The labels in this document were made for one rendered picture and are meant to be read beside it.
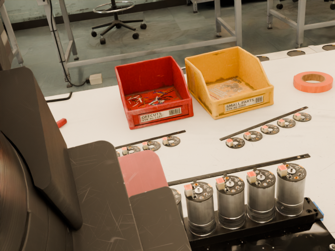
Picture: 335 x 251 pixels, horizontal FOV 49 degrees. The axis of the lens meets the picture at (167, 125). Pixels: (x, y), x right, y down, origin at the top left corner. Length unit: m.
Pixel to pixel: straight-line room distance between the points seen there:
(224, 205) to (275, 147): 0.17
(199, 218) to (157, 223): 0.17
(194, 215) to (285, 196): 0.08
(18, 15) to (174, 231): 4.71
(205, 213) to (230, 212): 0.02
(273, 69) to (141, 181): 0.55
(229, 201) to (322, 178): 0.15
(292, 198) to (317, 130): 0.19
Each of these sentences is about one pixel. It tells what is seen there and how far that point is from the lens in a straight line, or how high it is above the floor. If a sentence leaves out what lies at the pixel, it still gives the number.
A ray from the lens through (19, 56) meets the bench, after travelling 3.40.
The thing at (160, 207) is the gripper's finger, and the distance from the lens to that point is 0.16.
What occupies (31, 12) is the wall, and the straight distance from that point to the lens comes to 4.79.
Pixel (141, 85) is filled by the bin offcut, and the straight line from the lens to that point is 0.64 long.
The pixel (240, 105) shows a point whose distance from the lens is 0.55.
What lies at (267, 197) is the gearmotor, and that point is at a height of 0.80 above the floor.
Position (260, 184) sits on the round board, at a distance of 0.32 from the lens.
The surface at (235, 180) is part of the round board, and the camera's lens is 0.33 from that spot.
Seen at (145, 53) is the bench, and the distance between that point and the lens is 2.67.
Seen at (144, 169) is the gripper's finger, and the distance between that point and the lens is 0.17.
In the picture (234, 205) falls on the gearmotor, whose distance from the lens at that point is 0.32.
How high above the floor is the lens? 1.02
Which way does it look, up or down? 30 degrees down
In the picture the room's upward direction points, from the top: 8 degrees counter-clockwise
